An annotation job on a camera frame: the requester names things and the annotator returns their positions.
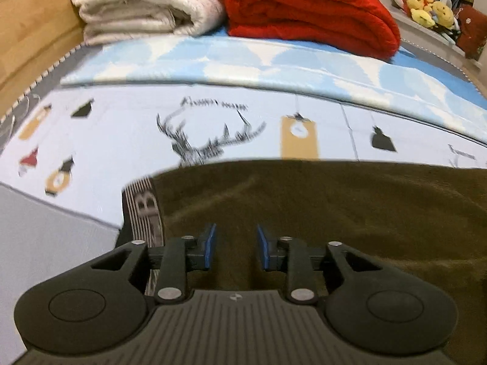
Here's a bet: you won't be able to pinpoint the blue and white patterned mat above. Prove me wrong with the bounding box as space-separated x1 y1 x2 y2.
61 34 487 145

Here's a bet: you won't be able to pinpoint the olive brown corduroy pants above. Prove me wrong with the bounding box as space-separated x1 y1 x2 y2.
116 159 487 350

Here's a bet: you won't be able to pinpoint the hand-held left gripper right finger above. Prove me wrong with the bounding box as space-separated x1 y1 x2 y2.
256 224 385 305

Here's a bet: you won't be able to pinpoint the grey mat panel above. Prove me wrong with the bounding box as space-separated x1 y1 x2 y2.
0 182 120 363

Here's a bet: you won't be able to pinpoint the deer and lamp printed mat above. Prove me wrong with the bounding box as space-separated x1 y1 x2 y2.
0 83 487 232

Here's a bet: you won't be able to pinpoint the cream folded blanket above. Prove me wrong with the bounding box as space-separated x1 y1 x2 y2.
68 0 229 45

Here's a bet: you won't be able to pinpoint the red folded blanket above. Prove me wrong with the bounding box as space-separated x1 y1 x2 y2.
224 0 401 61

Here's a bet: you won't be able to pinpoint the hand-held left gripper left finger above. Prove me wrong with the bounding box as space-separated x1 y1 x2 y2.
91 224 217 305

